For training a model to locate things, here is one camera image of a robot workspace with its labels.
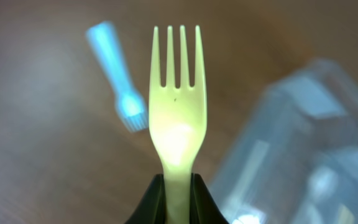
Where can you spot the white label left container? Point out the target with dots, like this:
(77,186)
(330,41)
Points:
(313,98)

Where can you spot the thick white plastic fork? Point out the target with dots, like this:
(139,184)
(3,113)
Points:
(129,103)

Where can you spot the left clear plastic container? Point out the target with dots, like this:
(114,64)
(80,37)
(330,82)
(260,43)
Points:
(287,167)

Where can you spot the yellow plastic fork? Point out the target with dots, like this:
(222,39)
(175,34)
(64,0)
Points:
(177,121)

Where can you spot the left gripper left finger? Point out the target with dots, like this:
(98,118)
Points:
(151,208)

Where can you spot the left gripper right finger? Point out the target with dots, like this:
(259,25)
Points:
(203,209)

